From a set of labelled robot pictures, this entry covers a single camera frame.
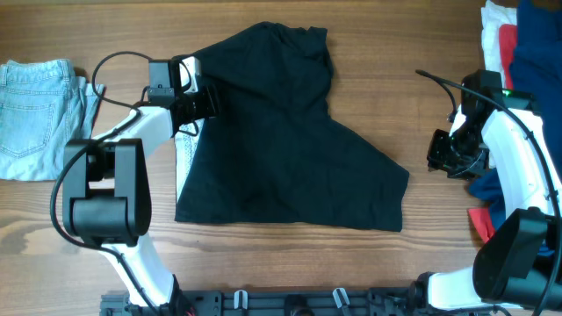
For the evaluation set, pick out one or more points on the folded light blue jeans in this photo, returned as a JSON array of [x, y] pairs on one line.
[[43, 106]]

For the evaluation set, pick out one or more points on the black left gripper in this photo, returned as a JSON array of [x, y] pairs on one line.
[[211, 102]]

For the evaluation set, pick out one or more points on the black shorts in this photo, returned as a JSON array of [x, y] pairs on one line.
[[274, 154]]

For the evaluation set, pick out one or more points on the red garment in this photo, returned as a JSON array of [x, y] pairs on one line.
[[480, 217]]

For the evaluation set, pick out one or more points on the white garment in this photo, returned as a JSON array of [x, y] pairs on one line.
[[493, 16]]

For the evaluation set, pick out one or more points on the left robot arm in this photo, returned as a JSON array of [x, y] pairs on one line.
[[106, 203]]

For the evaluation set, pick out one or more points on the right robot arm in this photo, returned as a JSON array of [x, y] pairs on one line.
[[520, 265]]

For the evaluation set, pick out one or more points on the navy blue garment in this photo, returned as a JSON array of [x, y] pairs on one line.
[[536, 68]]

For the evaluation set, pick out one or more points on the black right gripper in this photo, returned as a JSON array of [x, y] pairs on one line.
[[440, 152]]

